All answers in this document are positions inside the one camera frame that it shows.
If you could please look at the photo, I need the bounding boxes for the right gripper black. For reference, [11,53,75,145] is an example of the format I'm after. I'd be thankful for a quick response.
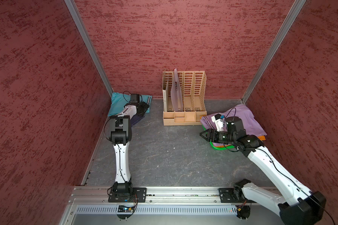
[199,128,236,143]

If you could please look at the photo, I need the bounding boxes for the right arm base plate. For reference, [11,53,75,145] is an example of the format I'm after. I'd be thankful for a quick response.
[218,188,255,204]

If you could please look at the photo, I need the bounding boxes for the purple shorts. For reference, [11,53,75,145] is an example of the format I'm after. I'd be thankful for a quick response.
[200,104,267,137]

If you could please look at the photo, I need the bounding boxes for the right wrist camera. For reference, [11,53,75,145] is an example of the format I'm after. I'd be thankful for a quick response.
[211,113,226,132]

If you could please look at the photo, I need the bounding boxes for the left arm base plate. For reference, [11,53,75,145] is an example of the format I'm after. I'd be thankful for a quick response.
[108,187,147,203]

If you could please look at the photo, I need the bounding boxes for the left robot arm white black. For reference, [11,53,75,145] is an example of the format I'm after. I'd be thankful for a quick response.
[104,94,152,202]

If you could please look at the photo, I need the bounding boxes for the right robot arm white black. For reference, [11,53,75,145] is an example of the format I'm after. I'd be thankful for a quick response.
[200,116,326,225]

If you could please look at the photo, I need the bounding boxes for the teal shirt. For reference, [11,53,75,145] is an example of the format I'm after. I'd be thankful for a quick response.
[108,92,152,117]

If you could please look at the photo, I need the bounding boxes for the cardboard sheet in organizer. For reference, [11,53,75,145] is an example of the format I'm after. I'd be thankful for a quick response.
[162,81,169,112]

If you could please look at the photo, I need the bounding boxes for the lilac paper folder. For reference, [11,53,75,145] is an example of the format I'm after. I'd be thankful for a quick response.
[171,68,183,112]

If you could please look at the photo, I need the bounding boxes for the beige desk file organizer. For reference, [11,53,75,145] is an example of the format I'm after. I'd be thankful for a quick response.
[162,71,207,126]

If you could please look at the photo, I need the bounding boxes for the left aluminium corner post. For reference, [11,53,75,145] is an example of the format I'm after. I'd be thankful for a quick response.
[64,0,113,97]

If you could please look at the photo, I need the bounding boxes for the aluminium corner post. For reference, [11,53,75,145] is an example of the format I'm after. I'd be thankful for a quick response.
[64,0,113,97]
[241,0,306,105]

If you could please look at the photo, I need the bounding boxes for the green plastic basket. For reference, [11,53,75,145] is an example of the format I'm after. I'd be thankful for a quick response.
[209,142,234,151]

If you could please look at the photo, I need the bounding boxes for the dark blue book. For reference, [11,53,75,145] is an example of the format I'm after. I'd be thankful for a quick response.
[131,114,145,127]

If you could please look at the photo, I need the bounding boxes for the right aluminium corner post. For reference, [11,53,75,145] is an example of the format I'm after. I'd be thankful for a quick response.
[241,0,306,105]

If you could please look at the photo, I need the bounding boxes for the orange cloth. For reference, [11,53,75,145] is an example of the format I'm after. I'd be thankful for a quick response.
[212,136,266,148]

